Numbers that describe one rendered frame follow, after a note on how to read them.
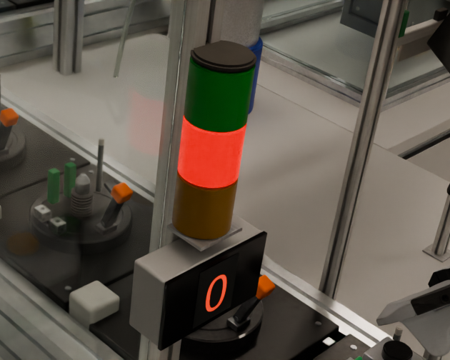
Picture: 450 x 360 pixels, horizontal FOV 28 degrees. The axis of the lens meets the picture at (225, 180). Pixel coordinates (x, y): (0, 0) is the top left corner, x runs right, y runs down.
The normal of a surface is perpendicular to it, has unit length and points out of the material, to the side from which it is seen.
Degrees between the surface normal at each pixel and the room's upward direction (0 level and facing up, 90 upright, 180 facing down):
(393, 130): 0
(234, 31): 90
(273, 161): 0
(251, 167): 0
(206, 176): 90
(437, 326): 76
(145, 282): 90
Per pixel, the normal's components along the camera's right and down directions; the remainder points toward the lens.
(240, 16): 0.36, 0.52
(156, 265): 0.12, -0.85
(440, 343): -0.47, 0.18
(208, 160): -0.07, 0.51
